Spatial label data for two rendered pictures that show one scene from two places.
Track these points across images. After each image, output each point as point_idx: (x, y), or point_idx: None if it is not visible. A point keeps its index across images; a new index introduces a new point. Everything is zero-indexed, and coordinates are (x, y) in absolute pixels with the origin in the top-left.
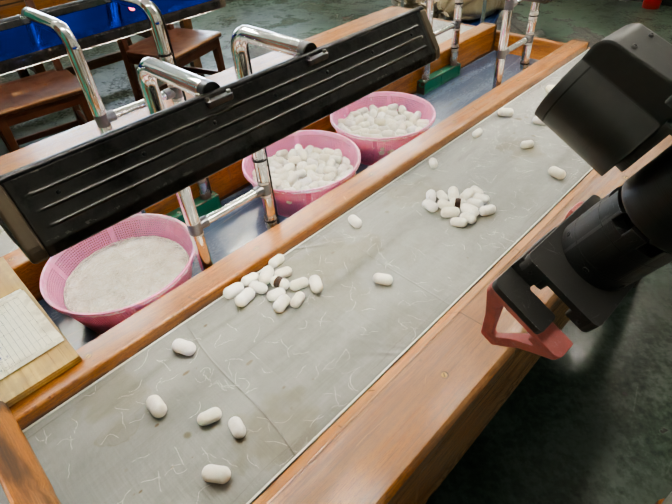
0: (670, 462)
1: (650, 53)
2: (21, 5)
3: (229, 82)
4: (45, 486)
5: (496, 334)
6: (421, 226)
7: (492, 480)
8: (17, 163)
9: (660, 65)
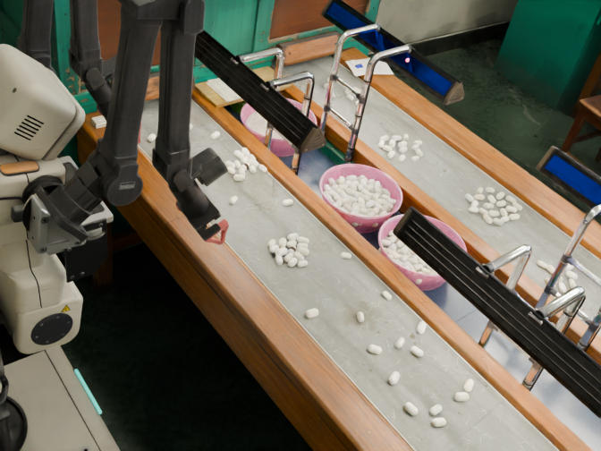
0: None
1: (115, 58)
2: None
3: (503, 175)
4: (155, 93)
5: None
6: (275, 230)
7: (191, 421)
8: (388, 86)
9: (112, 59)
